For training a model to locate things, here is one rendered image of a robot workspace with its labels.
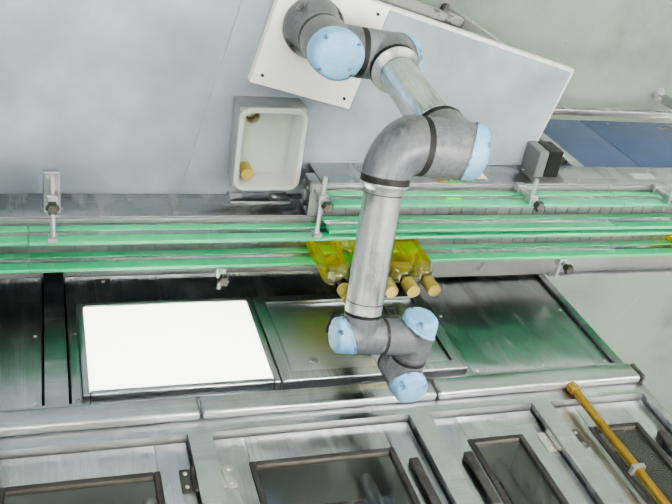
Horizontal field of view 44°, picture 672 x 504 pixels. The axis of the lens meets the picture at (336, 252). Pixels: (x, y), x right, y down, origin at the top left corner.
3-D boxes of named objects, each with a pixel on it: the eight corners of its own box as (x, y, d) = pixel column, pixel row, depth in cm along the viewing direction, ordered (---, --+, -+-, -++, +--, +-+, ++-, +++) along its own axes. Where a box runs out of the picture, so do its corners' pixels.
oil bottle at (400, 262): (365, 243, 231) (391, 286, 214) (368, 226, 228) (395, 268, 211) (384, 243, 233) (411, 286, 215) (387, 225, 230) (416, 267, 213)
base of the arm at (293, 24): (291, -11, 199) (301, 1, 191) (349, 2, 204) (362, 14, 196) (275, 50, 205) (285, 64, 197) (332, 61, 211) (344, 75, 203)
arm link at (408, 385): (435, 374, 173) (424, 406, 177) (415, 342, 182) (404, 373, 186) (401, 375, 170) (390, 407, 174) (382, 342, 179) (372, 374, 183)
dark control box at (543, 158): (519, 164, 248) (533, 177, 241) (526, 139, 244) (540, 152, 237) (543, 165, 251) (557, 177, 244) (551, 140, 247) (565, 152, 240)
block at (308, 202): (297, 203, 226) (304, 216, 220) (302, 172, 221) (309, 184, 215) (310, 203, 227) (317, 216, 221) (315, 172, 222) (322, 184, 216)
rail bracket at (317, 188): (303, 222, 221) (316, 247, 211) (312, 164, 213) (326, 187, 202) (314, 222, 222) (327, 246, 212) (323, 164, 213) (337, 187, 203)
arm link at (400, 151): (380, 112, 151) (340, 365, 163) (435, 119, 155) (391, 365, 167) (357, 105, 162) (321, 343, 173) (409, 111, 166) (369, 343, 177)
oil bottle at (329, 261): (304, 245, 225) (326, 289, 208) (307, 227, 222) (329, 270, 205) (324, 244, 227) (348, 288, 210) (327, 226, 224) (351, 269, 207)
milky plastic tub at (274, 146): (226, 175, 222) (232, 190, 215) (234, 95, 211) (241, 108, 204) (290, 176, 227) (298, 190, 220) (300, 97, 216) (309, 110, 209)
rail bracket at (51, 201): (41, 205, 208) (42, 252, 190) (40, 142, 200) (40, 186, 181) (62, 205, 210) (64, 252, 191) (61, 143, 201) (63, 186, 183)
